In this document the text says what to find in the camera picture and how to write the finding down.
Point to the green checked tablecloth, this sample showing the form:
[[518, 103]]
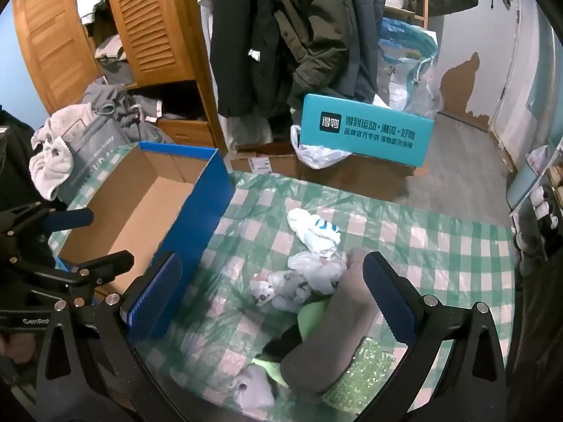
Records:
[[396, 228]]

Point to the olive hanging jacket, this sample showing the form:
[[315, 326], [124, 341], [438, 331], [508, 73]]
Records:
[[312, 22]]

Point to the crumpled white plastic bag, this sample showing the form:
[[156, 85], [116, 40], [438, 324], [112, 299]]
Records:
[[316, 270]]

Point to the blue cardboard box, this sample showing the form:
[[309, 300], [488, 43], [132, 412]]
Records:
[[132, 220]]

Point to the printed clear plastic bag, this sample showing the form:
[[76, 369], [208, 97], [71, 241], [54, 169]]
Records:
[[277, 288]]

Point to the shoe rack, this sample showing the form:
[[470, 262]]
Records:
[[541, 202]]

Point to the grey printed bag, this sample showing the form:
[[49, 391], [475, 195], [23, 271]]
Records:
[[92, 154]]

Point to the large brown cardboard box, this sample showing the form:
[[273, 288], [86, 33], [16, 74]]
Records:
[[352, 180]]

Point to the folded clothes in wardrobe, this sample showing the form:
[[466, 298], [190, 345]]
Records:
[[110, 52]]

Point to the labelled brown cardboard box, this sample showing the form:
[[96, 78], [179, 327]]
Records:
[[264, 162]]

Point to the light green cloth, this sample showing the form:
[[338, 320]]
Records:
[[310, 316]]

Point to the black hanging jacket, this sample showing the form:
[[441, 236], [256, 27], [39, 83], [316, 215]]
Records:
[[237, 52]]

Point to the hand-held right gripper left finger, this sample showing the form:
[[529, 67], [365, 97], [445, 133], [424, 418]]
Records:
[[158, 294]]

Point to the long grey sock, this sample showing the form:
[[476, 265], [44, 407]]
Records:
[[334, 338]]

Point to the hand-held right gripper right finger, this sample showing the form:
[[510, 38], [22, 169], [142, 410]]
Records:
[[387, 292]]

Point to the black sock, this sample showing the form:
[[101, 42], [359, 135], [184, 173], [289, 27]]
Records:
[[286, 340]]

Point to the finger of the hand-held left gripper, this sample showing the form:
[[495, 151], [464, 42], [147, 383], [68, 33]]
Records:
[[105, 264], [70, 220]]

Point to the dark grey hanging coat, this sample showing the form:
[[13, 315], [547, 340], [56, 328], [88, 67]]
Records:
[[365, 30]]

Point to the grey clothing pile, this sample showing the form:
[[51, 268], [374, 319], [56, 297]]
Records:
[[123, 105]]

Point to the light grey towel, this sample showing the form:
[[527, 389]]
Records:
[[52, 154]]

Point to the wooden louvred wardrobe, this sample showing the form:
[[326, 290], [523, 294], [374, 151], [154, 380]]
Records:
[[145, 22]]

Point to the person's left hand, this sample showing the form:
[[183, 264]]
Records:
[[11, 347]]

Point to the teal shoebox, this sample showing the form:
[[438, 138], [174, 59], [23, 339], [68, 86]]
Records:
[[365, 127]]

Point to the lavender sock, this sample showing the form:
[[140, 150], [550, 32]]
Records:
[[253, 387]]

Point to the large clear plastic bag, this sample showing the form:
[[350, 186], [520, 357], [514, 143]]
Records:
[[409, 70]]

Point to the white blue striped sock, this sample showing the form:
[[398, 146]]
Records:
[[316, 228]]

